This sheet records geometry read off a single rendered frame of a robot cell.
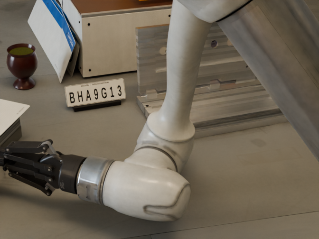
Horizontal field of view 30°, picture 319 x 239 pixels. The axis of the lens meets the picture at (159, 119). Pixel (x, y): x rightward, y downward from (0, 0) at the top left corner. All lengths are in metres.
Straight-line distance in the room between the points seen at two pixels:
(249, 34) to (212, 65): 0.92
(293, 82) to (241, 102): 0.89
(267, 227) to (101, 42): 0.73
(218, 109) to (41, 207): 0.55
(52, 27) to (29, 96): 0.31
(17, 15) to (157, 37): 0.73
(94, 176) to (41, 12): 0.97
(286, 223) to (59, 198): 0.47
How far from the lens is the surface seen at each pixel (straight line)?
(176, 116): 1.18
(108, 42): 1.68
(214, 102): 1.59
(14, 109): 1.41
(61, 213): 1.25
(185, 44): 0.95
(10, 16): 2.15
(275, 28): 0.70
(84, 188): 1.15
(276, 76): 0.72
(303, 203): 1.33
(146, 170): 1.12
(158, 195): 1.10
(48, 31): 1.90
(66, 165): 1.16
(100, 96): 1.58
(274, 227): 1.25
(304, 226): 1.27
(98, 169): 1.14
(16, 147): 1.21
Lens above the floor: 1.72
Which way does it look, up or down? 32 degrees down
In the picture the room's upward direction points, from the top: 3 degrees clockwise
